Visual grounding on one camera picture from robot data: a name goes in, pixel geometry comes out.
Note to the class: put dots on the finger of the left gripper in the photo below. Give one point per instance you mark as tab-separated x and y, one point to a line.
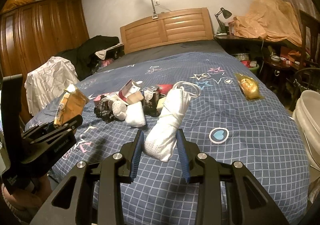
47	129
61	134

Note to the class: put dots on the wooden headboard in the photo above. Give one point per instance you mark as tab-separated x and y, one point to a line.
169	28

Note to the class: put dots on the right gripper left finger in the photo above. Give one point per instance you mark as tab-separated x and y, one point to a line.
72	200

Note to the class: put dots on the white bubble wrap packet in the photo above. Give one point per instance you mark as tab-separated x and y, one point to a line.
135	115

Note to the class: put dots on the white fluffy sock ball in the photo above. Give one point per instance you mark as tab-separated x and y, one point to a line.
119	110

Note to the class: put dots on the beige sponge block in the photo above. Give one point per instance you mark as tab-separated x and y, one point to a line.
135	98

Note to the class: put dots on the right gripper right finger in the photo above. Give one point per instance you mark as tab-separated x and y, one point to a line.
228	193

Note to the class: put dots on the brown wooden wardrobe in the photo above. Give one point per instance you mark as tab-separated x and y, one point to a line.
31	34

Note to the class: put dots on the white plastic bucket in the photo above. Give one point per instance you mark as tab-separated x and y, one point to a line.
306	116

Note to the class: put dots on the black clothes pile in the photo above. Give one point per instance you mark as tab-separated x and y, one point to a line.
84	58

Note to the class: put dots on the red round object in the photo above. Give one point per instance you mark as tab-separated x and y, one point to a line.
164	88

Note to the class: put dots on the black tissue pack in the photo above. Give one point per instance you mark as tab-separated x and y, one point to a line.
150	102

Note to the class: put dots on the black wicker chair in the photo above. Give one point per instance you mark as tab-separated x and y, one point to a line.
305	79

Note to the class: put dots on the green trash bin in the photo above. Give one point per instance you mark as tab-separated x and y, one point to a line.
253	66

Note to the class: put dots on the gold foil snack bag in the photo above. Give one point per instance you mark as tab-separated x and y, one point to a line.
249	87

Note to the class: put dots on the white knotted plastic bag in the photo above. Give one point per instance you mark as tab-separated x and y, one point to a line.
161	140

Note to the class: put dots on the orange snack wrapper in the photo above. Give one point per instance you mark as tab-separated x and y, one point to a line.
71	104

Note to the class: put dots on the dark wooden chair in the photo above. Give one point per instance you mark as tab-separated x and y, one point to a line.
310	41

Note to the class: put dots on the orange cloth cover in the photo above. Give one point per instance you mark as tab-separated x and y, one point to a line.
272	20

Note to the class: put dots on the black plaid cloth scrap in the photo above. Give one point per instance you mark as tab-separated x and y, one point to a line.
103	112

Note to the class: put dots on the white crumpled cover left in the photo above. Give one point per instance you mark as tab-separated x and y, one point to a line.
48	82

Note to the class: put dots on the dark bedside desk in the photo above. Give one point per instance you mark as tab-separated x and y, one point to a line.
274	75

